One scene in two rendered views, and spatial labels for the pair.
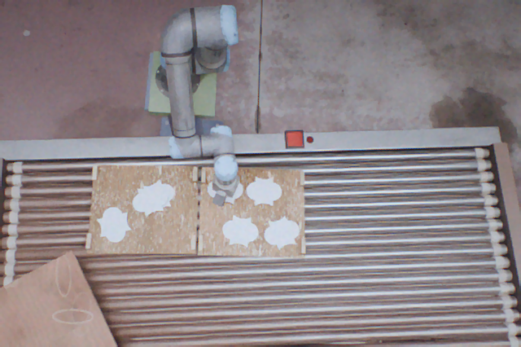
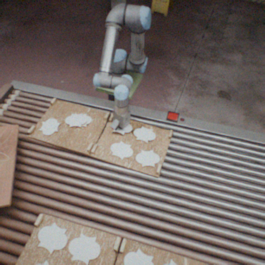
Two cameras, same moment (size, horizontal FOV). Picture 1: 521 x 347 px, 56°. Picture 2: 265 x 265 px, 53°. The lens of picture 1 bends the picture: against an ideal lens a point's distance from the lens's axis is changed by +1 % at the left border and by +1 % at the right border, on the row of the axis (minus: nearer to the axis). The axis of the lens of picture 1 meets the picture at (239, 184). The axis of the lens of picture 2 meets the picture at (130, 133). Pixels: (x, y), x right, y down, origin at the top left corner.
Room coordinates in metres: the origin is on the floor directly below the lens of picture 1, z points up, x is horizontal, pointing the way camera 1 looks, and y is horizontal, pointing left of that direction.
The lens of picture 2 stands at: (-0.48, -0.45, 2.19)
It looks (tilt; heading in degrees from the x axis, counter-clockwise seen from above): 50 degrees down; 25
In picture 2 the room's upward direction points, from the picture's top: 2 degrees clockwise
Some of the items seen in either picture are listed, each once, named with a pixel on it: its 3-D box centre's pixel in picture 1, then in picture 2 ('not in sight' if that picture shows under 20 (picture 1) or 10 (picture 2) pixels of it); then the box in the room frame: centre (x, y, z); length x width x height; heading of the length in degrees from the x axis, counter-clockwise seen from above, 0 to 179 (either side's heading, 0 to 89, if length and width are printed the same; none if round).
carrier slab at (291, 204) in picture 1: (251, 212); (133, 144); (0.41, -0.06, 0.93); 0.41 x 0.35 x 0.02; 97
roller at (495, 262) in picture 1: (258, 271); (125, 178); (0.19, -0.12, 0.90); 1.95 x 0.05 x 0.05; 100
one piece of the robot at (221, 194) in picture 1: (222, 187); (118, 118); (0.46, 0.06, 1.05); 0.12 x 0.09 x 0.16; 165
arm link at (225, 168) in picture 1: (225, 169); (121, 96); (0.48, 0.05, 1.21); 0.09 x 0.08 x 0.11; 15
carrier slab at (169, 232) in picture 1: (144, 208); (71, 125); (0.36, 0.36, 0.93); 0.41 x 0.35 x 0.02; 98
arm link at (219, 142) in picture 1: (217, 143); (122, 84); (0.57, 0.10, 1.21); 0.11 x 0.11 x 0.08; 15
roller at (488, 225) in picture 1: (256, 233); (132, 157); (0.34, -0.09, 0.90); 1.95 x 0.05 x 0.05; 100
